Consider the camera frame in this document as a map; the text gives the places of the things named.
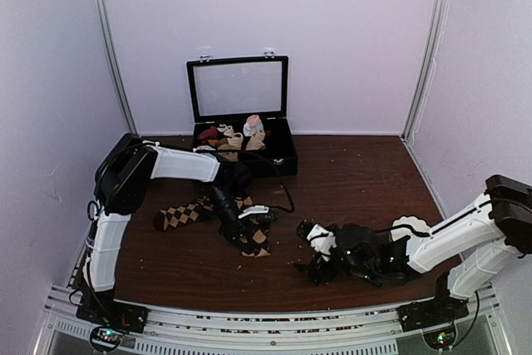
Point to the aluminium right corner post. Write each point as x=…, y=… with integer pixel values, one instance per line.
x=423, y=81

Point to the dark red rolled sock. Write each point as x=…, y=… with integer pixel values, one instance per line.
x=209, y=134

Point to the pink teal white rolled sock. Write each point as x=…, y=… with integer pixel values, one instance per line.
x=253, y=125

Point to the beige rolled sock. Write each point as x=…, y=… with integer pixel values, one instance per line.
x=256, y=141

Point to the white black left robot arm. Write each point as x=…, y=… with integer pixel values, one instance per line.
x=121, y=183

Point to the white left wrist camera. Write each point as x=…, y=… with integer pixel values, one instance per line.
x=253, y=210

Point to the brown tan argyle sock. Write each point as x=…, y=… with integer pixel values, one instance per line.
x=197, y=210
x=257, y=228

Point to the aluminium left corner post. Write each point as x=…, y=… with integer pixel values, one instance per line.
x=113, y=64

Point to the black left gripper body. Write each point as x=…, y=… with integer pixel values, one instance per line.
x=220, y=199

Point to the black box with glass lid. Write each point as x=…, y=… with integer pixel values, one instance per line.
x=229, y=90

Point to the cream rolled sock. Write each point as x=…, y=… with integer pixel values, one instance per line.
x=229, y=137

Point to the aluminium front rail frame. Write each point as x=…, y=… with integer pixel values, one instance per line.
x=368, y=330

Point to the white scalloped bowl right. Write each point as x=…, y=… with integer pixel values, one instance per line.
x=402, y=227

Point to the aluminium corner post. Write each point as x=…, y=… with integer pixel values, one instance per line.
x=423, y=81
x=113, y=64

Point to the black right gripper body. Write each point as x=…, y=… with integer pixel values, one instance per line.
x=362, y=272

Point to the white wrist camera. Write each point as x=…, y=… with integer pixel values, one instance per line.
x=253, y=210
x=321, y=240

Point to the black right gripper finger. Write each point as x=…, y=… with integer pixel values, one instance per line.
x=307, y=231
x=318, y=271

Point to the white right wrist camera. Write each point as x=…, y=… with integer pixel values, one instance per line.
x=321, y=240

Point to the tan rolled sock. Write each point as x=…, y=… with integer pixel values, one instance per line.
x=229, y=152

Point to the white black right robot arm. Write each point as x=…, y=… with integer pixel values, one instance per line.
x=496, y=225

